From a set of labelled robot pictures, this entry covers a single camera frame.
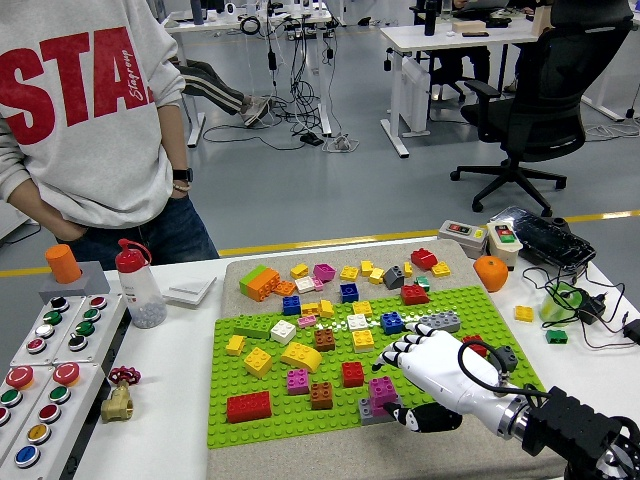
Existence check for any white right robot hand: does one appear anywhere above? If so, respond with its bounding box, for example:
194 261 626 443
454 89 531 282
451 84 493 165
371 322 522 437

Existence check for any red square toy brick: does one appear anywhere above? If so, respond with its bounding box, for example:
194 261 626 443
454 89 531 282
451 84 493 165
462 334 489 358
400 284 431 307
340 361 365 389

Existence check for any grey long toy brick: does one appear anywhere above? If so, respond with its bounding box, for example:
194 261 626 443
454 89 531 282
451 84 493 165
418 309 462 334

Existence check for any dark grey sloped toy brick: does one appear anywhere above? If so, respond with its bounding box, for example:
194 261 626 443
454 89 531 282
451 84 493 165
487 344 519 374

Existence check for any grey arch toy brick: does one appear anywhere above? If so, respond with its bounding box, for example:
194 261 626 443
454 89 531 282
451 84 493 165
358 397 404 427

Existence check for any red sloped toy brick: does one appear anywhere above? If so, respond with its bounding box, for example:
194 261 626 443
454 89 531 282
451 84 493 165
410 247 438 272

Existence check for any yellow curved toy brick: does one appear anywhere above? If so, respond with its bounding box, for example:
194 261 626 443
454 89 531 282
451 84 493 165
279 341 323 375

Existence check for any green studded baseplate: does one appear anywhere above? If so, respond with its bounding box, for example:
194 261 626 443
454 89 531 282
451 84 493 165
206 285 547 450

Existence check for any lime long toy brick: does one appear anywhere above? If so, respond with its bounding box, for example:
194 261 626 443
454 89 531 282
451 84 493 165
233 314 274 340
238 264 271 296

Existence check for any orange long toy brick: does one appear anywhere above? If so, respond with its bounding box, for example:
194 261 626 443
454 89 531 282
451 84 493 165
245 267 282 303

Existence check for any red long toy brick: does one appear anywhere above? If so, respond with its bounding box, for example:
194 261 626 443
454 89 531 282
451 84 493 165
225 391 272 424

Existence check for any grey-brown cushion mat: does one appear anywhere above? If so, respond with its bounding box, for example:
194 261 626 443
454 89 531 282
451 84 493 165
204 238 579 480

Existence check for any orange fruit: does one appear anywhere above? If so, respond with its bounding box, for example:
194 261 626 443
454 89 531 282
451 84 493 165
473 255 510 293

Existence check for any green tape roll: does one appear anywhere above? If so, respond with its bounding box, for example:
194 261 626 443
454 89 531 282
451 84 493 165
539 282 584 327

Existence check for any black clear plastic tray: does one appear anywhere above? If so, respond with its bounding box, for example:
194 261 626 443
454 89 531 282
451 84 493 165
487 206 597 274

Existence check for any white computer case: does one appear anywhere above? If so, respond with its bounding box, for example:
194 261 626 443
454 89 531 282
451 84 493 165
399 58 431 139

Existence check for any black office chair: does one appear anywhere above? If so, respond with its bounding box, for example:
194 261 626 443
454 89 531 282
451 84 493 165
449 0 636 217

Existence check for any person behind desk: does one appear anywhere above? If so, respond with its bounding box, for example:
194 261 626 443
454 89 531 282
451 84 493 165
430 47 492 104

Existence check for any clear bottle red cap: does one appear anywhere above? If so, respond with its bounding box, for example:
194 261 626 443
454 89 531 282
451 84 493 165
114 238 168 330

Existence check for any brass valve red handwheel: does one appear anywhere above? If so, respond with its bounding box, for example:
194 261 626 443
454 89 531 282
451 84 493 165
100 366 142 425

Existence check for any grey block holder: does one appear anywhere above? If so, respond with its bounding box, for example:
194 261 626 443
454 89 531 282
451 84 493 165
38 260 111 304

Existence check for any seated person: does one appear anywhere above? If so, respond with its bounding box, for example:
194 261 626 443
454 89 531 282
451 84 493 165
172 58 274 129

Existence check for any light wooden board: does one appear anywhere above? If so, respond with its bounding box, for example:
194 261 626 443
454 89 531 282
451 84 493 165
530 3 554 37

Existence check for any grey emergency-stop five-button box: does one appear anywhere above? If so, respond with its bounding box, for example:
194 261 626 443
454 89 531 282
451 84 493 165
0 362 107 480

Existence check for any orange cylinder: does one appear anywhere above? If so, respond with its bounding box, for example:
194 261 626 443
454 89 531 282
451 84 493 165
44 243 83 285

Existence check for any grey emergency-stop control box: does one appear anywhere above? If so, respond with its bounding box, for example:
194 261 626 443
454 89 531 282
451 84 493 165
0 364 55 451

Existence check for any standing person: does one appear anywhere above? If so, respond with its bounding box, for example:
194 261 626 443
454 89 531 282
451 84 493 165
0 0 221 274

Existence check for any grey four-button control box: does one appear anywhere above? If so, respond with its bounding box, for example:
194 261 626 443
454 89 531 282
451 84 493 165
9 294 87 368

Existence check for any grey start-stop switch box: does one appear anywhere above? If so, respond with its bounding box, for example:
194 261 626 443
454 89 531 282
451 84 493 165
437 219 489 259

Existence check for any white start-stop switch box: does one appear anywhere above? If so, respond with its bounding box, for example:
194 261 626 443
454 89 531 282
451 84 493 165
486 221 524 271

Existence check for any black power adapter with cord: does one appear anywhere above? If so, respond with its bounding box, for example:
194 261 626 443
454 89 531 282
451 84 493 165
522 266 629 351

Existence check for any white wall switch plate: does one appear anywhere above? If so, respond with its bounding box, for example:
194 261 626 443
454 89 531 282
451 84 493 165
162 277 217 309

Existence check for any white desk with cables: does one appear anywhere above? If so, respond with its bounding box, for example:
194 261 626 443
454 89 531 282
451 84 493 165
164 7 334 149

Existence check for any grey key-switch control box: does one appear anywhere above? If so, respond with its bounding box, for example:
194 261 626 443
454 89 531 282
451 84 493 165
52 293 129 365

